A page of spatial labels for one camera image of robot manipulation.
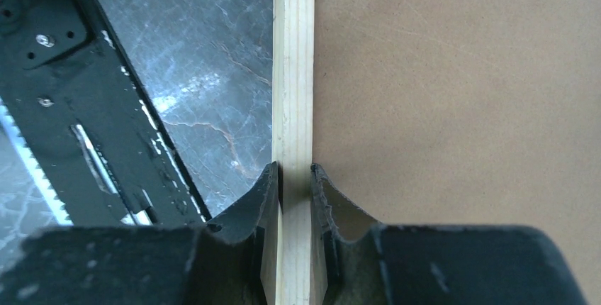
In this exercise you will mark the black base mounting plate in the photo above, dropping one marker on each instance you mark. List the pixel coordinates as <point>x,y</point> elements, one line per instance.
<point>83,124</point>

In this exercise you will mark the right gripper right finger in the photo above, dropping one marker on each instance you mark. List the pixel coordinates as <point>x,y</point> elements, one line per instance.
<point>369,262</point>

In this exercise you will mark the brown hardboard backing board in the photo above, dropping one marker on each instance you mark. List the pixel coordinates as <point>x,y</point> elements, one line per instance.
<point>466,111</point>

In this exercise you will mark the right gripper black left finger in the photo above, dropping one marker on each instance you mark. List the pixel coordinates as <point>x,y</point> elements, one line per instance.
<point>217,262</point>

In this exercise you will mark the light wooden picture frame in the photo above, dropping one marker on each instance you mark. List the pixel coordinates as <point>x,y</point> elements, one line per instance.
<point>292,144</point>

